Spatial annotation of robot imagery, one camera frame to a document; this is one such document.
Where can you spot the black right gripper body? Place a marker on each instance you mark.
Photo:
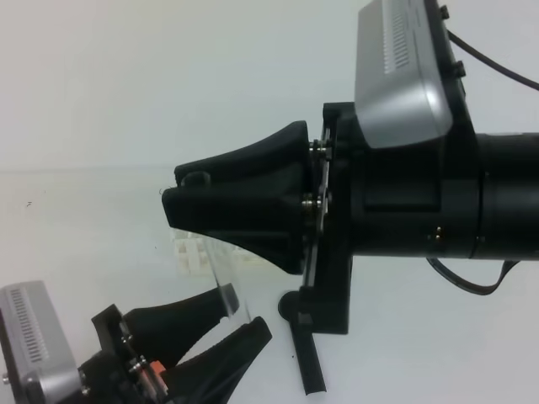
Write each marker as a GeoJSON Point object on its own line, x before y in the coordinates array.
{"type": "Point", "coordinates": [420, 201]}

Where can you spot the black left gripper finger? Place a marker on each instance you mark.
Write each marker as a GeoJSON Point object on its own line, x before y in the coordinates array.
{"type": "Point", "coordinates": [166, 333]}
{"type": "Point", "coordinates": [213, 376]}

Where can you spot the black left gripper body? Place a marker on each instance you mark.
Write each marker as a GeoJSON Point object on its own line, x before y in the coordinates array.
{"type": "Point", "coordinates": [117, 373]}

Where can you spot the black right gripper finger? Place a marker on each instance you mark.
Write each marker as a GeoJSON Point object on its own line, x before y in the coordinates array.
{"type": "Point", "coordinates": [286, 148]}
{"type": "Point", "coordinates": [267, 221]}

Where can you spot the clear glass test tube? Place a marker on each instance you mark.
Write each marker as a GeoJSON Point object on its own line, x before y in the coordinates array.
{"type": "Point", "coordinates": [223, 267]}

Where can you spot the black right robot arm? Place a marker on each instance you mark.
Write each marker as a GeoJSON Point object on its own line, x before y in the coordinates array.
{"type": "Point", "coordinates": [310, 207]}

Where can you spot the white test tube rack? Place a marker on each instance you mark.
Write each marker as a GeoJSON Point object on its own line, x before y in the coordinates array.
{"type": "Point", "coordinates": [193, 258]}

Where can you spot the orange foam block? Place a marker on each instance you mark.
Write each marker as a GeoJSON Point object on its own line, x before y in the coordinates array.
{"type": "Point", "coordinates": [157, 367]}

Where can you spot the black plastic scoop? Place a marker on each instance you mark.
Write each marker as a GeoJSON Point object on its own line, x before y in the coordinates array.
{"type": "Point", "coordinates": [301, 326]}

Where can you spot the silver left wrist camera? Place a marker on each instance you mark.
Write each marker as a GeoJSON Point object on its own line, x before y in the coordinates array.
{"type": "Point", "coordinates": [39, 361]}

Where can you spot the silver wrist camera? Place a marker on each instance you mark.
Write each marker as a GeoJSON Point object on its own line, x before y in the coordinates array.
{"type": "Point", "coordinates": [408, 83]}
{"type": "Point", "coordinates": [39, 361]}

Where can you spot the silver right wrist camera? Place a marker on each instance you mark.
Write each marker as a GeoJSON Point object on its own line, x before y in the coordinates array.
{"type": "Point", "coordinates": [408, 83]}

